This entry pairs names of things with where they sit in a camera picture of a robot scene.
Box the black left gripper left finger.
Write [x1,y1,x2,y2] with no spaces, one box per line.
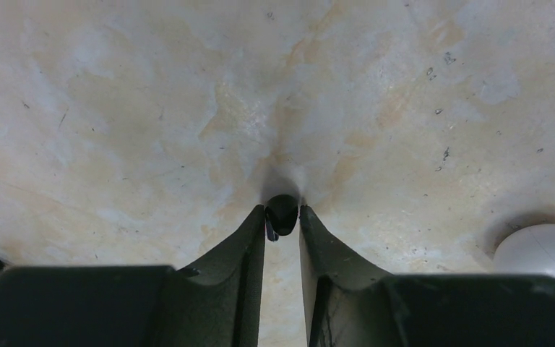
[0,206,265,346]

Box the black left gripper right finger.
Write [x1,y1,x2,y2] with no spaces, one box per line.
[299,205,555,346]

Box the white earbud charging case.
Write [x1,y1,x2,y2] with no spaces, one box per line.
[493,224,555,277]

